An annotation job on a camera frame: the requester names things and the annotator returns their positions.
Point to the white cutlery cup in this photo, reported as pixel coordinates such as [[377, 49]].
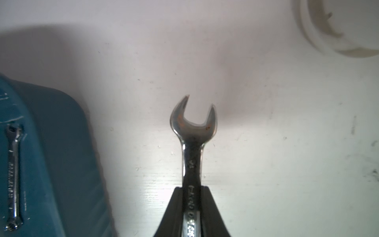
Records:
[[345, 28]]

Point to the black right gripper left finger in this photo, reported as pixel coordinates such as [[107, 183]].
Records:
[[172, 221]]

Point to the teal plastic storage box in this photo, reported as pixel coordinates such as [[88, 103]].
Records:
[[61, 190]]

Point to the thin silver wrench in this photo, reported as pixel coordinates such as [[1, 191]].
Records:
[[14, 134]]

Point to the medium silver wrench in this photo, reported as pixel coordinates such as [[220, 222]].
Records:
[[193, 138]]

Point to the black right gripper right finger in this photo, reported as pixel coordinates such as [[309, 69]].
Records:
[[212, 224]]

